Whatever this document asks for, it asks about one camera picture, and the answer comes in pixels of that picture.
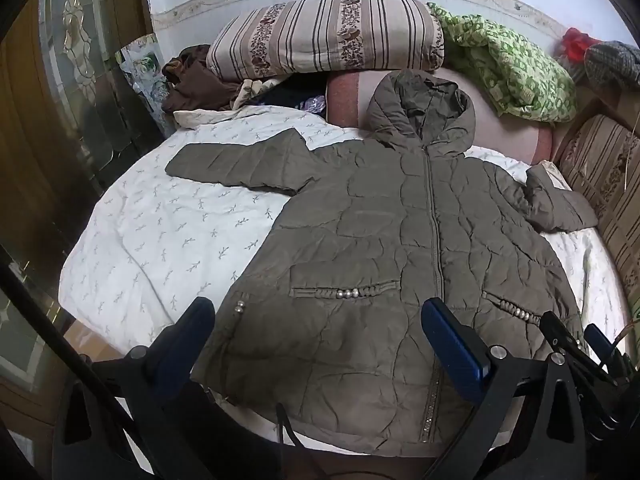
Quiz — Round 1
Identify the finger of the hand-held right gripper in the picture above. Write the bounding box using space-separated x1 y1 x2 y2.
584 323 633 386
540 311 621 388

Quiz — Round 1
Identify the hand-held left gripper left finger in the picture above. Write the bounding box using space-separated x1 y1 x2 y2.
52 296 221 480

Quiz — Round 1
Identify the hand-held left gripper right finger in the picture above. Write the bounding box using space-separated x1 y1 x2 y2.
421 297 596 480

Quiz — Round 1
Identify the olive quilted hooded jacket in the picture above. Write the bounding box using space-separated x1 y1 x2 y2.
165 69 600 458

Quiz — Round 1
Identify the white leaf-print bedsheet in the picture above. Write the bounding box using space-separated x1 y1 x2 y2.
59 105 633 456

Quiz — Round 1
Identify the striped floral cushion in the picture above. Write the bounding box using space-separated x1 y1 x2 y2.
557 114 640 311

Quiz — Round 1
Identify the pink bolster pillow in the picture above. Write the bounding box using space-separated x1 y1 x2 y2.
325 67 556 166

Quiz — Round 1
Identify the green patterned blanket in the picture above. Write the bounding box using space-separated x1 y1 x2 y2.
427 2 578 123

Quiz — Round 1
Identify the grey knitted garment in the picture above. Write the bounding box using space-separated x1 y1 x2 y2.
582 40 640 93

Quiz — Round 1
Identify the brown cloth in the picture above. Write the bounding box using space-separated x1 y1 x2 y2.
161 44 241 113

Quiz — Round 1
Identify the cream floral cloth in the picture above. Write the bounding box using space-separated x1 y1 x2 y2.
232 77 281 108

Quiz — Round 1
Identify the dark cloth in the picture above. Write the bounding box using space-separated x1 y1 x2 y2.
260 87 328 116

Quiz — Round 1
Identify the red cloth item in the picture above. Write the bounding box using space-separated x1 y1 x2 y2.
561 27 601 61

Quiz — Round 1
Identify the printed plastic bag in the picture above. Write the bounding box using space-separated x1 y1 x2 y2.
120 34 173 111

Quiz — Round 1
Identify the wooden door with glass panel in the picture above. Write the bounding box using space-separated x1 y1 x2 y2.
0 0 166 411

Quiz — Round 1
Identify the striped floral pillow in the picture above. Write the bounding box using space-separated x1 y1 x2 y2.
206 0 446 82

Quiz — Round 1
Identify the black strap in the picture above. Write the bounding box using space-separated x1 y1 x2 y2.
274 402 311 453

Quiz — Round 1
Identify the thin beige cord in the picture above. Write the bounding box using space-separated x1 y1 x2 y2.
620 110 640 196

